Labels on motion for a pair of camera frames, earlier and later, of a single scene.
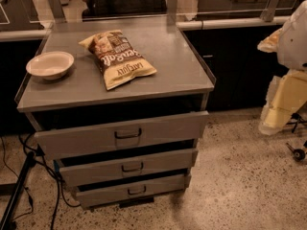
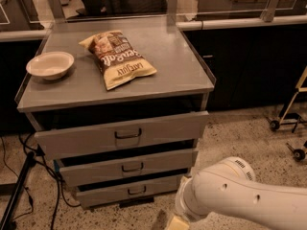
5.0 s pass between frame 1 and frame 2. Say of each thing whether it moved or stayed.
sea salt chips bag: stayed
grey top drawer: stayed
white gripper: moved
